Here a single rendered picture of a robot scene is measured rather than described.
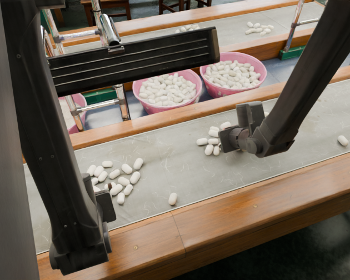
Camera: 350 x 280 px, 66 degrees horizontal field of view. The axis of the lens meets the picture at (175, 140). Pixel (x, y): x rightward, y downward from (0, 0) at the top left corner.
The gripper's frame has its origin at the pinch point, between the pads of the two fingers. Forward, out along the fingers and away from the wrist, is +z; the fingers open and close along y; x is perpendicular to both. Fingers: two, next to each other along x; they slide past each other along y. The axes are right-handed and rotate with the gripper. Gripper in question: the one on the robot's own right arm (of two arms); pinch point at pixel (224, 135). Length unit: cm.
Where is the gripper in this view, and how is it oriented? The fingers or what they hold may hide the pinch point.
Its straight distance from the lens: 87.1
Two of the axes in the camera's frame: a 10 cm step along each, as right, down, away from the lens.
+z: -2.5, -0.9, 9.7
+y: -9.4, 2.7, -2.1
